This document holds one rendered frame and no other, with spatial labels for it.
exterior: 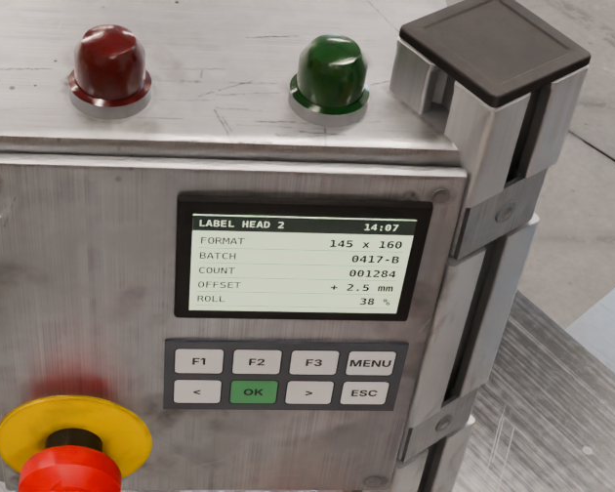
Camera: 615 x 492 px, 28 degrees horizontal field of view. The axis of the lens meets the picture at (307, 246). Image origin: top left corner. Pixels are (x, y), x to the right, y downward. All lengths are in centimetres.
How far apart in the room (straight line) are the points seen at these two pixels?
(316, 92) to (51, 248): 10
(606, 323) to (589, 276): 126
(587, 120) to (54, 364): 251
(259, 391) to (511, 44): 16
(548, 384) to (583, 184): 156
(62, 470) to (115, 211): 11
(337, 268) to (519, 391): 78
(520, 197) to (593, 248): 216
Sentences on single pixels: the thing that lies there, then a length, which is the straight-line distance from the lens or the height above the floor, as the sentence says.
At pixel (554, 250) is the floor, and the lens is 256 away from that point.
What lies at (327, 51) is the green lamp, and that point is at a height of 150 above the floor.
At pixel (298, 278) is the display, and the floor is 142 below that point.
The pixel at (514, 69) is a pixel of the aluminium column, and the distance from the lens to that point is 39.
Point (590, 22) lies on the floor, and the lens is 324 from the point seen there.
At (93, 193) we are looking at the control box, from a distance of 39.
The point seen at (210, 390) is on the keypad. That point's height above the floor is 136.
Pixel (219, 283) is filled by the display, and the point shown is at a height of 142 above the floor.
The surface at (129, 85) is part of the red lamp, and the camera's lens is 38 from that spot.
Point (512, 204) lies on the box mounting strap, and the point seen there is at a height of 144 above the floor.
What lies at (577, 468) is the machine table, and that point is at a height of 83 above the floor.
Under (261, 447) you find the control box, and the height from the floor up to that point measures 132.
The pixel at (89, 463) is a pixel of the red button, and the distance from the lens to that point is 46.
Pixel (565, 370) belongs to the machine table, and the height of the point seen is 83.
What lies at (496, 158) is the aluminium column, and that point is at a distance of 39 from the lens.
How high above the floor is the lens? 172
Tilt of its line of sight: 45 degrees down
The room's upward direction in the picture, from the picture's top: 8 degrees clockwise
